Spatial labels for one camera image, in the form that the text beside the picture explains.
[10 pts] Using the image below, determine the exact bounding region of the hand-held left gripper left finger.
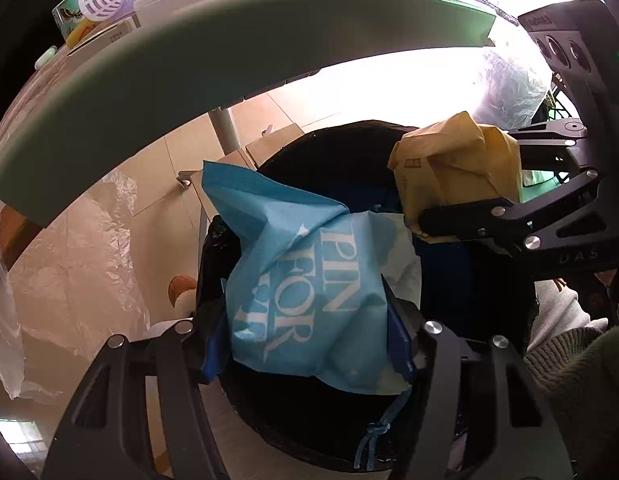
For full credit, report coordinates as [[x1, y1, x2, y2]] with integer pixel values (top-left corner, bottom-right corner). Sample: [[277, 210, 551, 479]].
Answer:
[[42, 309, 234, 480]]

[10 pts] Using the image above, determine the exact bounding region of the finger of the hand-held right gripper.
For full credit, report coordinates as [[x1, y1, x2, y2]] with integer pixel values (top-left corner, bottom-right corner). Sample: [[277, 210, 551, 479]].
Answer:
[[507, 119, 591, 162], [418, 169, 603, 257]]

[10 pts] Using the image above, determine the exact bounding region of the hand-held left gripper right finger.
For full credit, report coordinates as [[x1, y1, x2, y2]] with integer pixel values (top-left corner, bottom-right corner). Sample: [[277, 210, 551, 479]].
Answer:
[[382, 276, 575, 480]]

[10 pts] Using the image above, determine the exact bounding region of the black bin with liner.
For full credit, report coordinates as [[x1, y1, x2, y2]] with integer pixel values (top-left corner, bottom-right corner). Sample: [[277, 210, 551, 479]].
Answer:
[[196, 120, 536, 472]]

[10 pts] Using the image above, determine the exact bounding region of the yellow paper bag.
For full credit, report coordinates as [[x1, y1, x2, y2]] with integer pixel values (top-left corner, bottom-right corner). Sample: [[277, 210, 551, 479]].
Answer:
[[387, 111, 524, 244]]

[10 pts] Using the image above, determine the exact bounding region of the blue printed fabric bag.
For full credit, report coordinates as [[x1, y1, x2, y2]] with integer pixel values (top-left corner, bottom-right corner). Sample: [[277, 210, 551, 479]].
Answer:
[[202, 160, 423, 472]]

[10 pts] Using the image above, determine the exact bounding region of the clear plastic bag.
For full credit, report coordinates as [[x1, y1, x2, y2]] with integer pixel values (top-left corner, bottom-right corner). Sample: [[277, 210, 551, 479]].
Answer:
[[469, 25, 554, 132]]

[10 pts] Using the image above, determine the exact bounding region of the person's brown slipper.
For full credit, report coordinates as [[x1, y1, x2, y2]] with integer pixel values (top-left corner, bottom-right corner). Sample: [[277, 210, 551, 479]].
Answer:
[[168, 275, 199, 319]]

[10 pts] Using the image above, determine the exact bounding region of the cardboard box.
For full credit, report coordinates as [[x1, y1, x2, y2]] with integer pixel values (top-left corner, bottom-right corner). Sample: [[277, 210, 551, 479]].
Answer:
[[244, 122, 311, 167]]

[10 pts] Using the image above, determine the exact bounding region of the round green-rimmed table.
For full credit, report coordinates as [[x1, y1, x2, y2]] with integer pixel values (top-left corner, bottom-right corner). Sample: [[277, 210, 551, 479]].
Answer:
[[0, 0, 498, 229]]

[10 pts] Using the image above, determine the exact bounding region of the white earbuds case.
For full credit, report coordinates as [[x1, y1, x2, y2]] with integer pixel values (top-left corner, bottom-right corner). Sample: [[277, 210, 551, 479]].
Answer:
[[34, 46, 58, 71]]

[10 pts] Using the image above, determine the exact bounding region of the turquoise butterfly mug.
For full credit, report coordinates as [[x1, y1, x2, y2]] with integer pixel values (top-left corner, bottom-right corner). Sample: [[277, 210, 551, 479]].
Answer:
[[52, 0, 98, 43]]

